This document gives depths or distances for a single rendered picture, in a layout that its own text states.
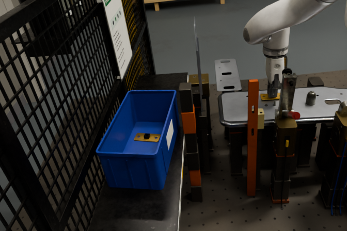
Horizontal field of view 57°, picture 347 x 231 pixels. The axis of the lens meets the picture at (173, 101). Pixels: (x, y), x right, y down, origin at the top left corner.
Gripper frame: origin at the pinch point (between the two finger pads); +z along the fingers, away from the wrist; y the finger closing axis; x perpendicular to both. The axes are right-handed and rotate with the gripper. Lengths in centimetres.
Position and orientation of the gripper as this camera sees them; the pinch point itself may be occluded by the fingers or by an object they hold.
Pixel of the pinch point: (272, 90)
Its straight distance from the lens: 124.3
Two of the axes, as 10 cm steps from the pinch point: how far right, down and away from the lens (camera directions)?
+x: -9.9, 0.6, 1.2
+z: 1.1, 8.4, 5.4
